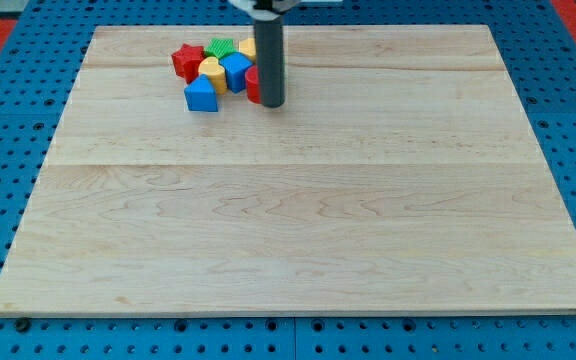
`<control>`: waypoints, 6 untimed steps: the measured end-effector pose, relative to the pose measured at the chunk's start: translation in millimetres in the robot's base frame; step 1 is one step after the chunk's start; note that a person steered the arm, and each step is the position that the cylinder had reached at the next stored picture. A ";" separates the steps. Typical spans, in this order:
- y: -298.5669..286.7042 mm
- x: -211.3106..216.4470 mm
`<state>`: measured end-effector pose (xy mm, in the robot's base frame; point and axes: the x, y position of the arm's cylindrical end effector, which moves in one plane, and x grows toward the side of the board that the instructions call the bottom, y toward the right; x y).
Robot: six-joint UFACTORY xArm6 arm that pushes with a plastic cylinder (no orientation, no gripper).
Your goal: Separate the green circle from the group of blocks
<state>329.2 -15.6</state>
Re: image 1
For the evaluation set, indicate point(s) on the red star block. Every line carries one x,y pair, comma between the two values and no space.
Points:
186,61

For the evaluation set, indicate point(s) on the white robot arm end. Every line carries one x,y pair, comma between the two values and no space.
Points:
264,10

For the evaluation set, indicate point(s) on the blue cube block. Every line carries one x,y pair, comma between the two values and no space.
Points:
235,66

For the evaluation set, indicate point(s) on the green star block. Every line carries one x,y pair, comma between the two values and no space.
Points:
220,48

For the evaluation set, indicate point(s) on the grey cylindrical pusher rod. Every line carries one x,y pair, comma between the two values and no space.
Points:
269,42

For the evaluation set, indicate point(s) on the red cylinder block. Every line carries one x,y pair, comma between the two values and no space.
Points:
252,84

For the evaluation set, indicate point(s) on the yellow block behind rod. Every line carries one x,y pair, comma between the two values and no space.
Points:
247,48

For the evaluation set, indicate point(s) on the yellow heart block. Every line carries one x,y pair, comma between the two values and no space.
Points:
215,72

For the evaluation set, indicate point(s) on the blue triangle block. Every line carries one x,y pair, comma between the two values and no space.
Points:
201,96

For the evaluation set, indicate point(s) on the light wooden board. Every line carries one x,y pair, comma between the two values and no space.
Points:
401,177

